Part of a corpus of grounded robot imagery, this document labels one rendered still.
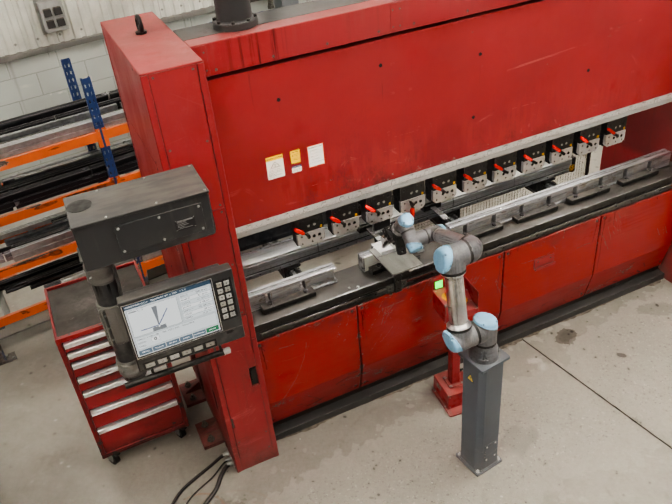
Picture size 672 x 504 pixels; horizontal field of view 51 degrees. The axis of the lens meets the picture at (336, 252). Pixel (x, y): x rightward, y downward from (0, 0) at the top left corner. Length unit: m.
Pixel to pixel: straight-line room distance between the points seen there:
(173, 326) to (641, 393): 2.85
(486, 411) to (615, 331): 1.55
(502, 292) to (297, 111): 1.84
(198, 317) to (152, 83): 0.92
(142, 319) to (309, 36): 1.39
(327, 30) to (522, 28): 1.09
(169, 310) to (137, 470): 1.68
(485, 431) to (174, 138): 2.12
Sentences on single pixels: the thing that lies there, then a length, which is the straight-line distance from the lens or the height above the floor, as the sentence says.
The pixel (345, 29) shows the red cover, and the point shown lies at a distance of 3.26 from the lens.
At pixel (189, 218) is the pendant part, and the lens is 2.67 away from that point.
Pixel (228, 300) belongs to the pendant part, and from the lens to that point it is 2.88.
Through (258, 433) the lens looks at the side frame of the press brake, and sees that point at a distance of 3.99.
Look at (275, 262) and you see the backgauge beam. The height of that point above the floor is 0.94.
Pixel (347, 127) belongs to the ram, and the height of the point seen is 1.76.
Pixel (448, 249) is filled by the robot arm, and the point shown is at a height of 1.41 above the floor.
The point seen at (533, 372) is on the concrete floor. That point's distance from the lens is 4.60.
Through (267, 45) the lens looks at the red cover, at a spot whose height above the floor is 2.24.
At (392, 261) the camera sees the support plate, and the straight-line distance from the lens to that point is 3.76.
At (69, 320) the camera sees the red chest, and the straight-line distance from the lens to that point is 3.85.
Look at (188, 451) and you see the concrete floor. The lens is 4.33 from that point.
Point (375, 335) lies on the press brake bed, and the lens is 4.05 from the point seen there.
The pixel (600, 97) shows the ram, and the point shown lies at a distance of 4.38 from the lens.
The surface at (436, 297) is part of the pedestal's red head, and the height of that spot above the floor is 0.77.
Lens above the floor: 3.18
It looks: 34 degrees down
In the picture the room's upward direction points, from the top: 6 degrees counter-clockwise
